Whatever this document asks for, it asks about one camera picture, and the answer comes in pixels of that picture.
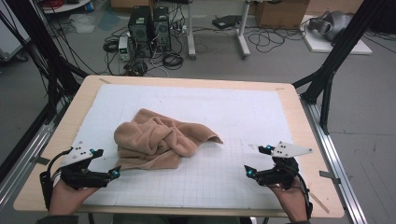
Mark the grey helmet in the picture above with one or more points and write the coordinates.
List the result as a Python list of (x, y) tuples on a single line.
[(334, 23)]

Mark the person's right hand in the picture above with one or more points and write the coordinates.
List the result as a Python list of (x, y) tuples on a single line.
[(294, 203)]

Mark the white desk leg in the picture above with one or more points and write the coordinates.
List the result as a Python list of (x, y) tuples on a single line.
[(243, 31), (190, 31)]

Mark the tan towel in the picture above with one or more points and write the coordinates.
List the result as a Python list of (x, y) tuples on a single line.
[(155, 137)]

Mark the white grid mat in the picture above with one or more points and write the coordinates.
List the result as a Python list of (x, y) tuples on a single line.
[(202, 105)]

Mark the narrow black computer tower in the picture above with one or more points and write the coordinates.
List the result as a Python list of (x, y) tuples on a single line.
[(162, 29)]

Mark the thin wooden stick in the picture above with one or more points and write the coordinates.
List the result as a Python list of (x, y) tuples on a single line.
[(320, 202)]

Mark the white board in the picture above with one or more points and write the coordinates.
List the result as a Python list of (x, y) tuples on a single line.
[(320, 46)]

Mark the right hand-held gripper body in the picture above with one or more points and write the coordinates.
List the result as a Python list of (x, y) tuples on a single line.
[(281, 174)]

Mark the person's left hand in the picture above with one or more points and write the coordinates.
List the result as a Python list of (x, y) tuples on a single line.
[(65, 199)]

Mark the aluminium rail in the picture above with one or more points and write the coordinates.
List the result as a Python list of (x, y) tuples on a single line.
[(336, 161), (28, 155)]

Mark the round white table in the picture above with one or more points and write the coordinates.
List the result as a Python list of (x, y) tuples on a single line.
[(62, 6)]

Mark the black flat device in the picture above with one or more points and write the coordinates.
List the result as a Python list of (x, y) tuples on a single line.
[(225, 21)]

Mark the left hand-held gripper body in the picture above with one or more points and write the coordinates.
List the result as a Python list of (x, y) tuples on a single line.
[(77, 179)]

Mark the wide black computer tower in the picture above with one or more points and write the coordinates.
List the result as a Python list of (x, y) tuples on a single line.
[(140, 31)]

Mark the clear plastic sheet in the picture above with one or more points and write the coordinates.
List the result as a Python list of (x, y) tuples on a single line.
[(81, 24)]

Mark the white power supply unit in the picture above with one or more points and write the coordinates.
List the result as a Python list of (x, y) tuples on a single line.
[(124, 48)]

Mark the person's lap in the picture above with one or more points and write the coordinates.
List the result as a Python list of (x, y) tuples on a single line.
[(174, 219)]

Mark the grey tape piece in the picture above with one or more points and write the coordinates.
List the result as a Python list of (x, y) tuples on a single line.
[(42, 160), (330, 176)]

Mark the large cardboard box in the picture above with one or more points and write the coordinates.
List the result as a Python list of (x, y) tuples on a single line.
[(280, 14)]

